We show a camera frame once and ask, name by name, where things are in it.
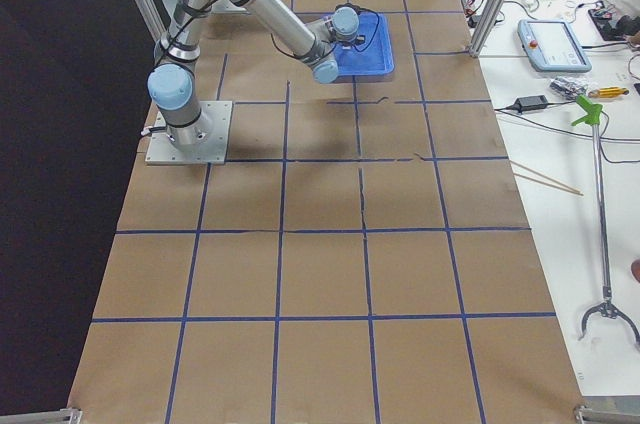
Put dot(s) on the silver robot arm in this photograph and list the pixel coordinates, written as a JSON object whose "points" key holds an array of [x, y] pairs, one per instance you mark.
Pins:
{"points": [[171, 83]]}

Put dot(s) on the wooden chopstick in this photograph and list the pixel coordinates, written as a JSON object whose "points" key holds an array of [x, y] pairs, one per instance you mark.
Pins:
{"points": [[525, 170], [543, 183]]}

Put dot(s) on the black power adapter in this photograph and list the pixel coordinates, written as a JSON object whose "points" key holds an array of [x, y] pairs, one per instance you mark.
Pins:
{"points": [[530, 103]]}

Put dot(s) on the yellow handled tool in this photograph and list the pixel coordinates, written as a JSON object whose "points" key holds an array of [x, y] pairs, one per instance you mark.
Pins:
{"points": [[608, 92]]}

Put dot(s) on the bag of screws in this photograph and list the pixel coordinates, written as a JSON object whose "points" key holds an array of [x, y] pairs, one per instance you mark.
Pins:
{"points": [[569, 87]]}

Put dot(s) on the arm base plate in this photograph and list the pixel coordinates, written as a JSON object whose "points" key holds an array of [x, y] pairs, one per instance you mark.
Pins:
{"points": [[205, 141]]}

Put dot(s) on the robot teach pendant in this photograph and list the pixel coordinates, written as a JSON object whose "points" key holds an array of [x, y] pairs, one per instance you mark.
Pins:
{"points": [[551, 46]]}

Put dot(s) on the green handled reach grabber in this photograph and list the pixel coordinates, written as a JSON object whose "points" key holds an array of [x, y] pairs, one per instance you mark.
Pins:
{"points": [[606, 308]]}

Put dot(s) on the blue plastic tray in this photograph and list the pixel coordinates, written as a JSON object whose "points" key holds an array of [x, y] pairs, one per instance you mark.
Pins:
{"points": [[371, 61]]}

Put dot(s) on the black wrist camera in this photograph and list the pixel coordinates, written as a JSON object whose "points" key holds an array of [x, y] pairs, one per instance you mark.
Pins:
{"points": [[358, 43]]}

